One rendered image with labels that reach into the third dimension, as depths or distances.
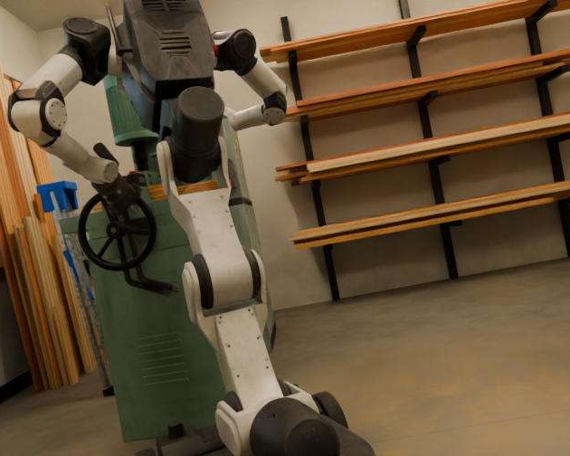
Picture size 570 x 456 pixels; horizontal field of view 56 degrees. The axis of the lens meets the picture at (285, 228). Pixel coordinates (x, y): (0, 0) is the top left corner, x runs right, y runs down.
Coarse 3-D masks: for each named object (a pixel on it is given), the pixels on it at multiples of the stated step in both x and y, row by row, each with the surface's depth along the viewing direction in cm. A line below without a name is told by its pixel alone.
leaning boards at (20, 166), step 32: (0, 64) 366; (0, 96) 355; (0, 128) 348; (0, 160) 332; (32, 160) 382; (0, 192) 323; (32, 192) 364; (0, 224) 320; (32, 224) 326; (32, 256) 322; (32, 288) 317; (64, 288) 346; (32, 320) 323; (64, 320) 327; (32, 352) 321; (64, 352) 321; (64, 384) 323
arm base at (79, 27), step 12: (72, 24) 146; (84, 24) 147; (96, 24) 150; (72, 36) 145; (84, 36) 145; (96, 36) 147; (108, 36) 151; (96, 48) 147; (96, 60) 149; (96, 72) 151
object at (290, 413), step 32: (256, 416) 114; (288, 416) 105; (320, 416) 106; (160, 448) 141; (192, 448) 141; (224, 448) 143; (256, 448) 110; (288, 448) 100; (320, 448) 101; (352, 448) 128
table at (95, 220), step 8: (160, 200) 204; (152, 208) 204; (160, 208) 204; (168, 208) 203; (88, 216) 208; (96, 216) 208; (104, 216) 197; (120, 216) 196; (136, 216) 195; (144, 216) 195; (64, 224) 209; (72, 224) 209; (88, 224) 208; (96, 224) 208; (104, 224) 197; (64, 232) 210; (72, 232) 209
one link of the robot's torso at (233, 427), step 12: (288, 384) 132; (276, 396) 122; (288, 396) 123; (300, 396) 122; (228, 408) 123; (252, 408) 119; (312, 408) 121; (216, 420) 130; (228, 420) 119; (240, 420) 116; (252, 420) 116; (228, 432) 120; (240, 432) 114; (228, 444) 122; (240, 444) 114
